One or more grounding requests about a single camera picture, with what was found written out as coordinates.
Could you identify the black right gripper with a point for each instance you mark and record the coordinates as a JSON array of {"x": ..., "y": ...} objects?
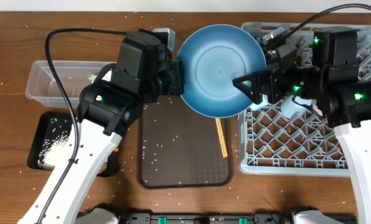
[{"x": 271, "y": 78}]

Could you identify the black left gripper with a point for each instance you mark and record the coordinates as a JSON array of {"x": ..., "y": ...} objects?
[{"x": 178, "y": 68}]

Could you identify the light blue rice bowl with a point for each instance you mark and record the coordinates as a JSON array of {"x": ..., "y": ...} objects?
[{"x": 256, "y": 107}]

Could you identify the light blue cup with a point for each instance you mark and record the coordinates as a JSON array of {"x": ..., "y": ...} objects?
[{"x": 291, "y": 106}]

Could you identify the blue plate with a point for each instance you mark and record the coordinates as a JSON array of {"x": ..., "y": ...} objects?
[{"x": 212, "y": 58}]

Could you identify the white tissue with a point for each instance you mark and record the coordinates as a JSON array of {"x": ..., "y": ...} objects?
[{"x": 107, "y": 76}]

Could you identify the yellow snack wrapper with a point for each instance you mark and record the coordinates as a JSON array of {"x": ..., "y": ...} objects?
[{"x": 92, "y": 78}]

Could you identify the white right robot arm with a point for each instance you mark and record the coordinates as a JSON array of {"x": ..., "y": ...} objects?
[{"x": 333, "y": 82}]

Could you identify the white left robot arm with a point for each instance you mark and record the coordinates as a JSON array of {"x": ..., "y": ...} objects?
[{"x": 144, "y": 71}]

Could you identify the brown serving tray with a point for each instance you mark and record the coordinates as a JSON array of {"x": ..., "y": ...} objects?
[{"x": 179, "y": 148}]

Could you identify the white rice pile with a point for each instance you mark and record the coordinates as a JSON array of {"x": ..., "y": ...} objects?
[{"x": 56, "y": 146}]

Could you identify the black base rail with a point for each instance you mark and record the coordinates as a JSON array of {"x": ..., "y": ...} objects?
[{"x": 204, "y": 219}]

